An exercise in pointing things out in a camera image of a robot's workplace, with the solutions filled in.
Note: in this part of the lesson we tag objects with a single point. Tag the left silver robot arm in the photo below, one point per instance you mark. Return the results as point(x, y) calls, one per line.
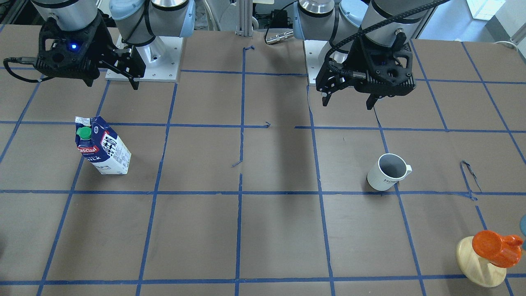
point(342, 21)

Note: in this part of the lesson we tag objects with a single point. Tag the silver cable connector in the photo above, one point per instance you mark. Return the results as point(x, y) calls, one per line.
point(279, 37)

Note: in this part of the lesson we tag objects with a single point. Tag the orange mug on stand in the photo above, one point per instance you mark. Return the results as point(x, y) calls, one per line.
point(501, 251)

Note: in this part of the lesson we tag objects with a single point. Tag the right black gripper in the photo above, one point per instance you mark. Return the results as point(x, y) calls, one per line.
point(105, 46)

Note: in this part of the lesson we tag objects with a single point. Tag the white ceramic mug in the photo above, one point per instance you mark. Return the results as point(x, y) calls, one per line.
point(388, 170)

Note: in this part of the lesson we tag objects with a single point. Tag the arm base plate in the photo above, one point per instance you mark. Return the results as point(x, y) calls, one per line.
point(161, 58)
point(315, 51)

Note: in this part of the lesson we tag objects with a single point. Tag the blue white milk carton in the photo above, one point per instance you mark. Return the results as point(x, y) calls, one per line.
point(100, 145)

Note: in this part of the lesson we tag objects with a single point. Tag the aluminium profile post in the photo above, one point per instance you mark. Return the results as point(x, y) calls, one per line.
point(245, 25)

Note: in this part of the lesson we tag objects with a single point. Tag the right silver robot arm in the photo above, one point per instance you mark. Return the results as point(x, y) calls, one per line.
point(138, 21)

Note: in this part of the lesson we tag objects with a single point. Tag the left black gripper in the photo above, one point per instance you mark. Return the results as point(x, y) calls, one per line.
point(349, 56)

